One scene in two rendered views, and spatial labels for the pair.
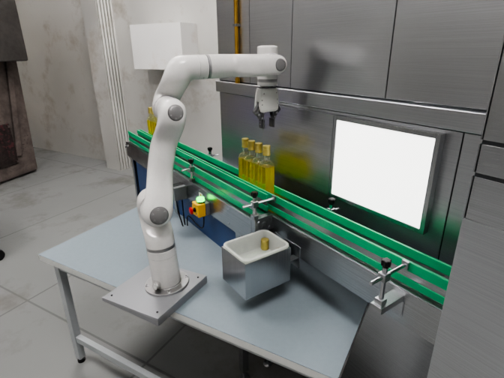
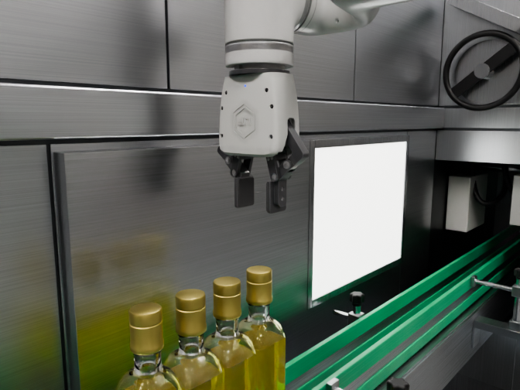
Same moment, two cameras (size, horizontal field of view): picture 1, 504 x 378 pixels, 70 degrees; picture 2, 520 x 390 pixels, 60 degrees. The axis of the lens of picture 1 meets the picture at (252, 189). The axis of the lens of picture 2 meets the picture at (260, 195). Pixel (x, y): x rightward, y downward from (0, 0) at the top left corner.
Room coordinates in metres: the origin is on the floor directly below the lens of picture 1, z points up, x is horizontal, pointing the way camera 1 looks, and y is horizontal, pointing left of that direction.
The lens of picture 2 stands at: (1.70, 0.49, 1.53)
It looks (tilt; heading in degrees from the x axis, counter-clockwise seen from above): 9 degrees down; 257
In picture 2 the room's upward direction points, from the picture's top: straight up
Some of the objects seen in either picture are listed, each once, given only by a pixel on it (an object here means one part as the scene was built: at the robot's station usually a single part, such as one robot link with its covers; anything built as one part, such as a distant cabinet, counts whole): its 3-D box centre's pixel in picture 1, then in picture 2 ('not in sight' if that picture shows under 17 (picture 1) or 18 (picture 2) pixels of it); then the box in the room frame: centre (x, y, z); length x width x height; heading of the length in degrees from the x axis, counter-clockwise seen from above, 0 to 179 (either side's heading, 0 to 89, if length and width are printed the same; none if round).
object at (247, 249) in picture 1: (256, 253); not in sight; (1.26, -0.01, 0.97); 0.22 x 0.17 x 0.09; 125
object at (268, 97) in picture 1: (267, 97); (259, 110); (1.57, -0.07, 1.54); 0.10 x 0.07 x 0.11; 126
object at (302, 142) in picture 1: (329, 155); (296, 228); (1.44, -0.32, 1.32); 0.90 x 0.03 x 0.34; 35
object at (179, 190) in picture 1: (178, 191); not in sight; (1.95, 0.43, 0.96); 0.08 x 0.08 x 0.08; 35
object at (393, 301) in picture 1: (386, 289); (505, 310); (0.88, -0.39, 1.07); 0.17 x 0.05 x 0.23; 125
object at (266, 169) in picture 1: (266, 181); (258, 390); (1.57, -0.07, 1.16); 0.06 x 0.06 x 0.21; 36
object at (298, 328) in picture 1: (244, 230); not in sight; (1.90, 0.05, 0.73); 1.58 x 1.52 x 0.04; 61
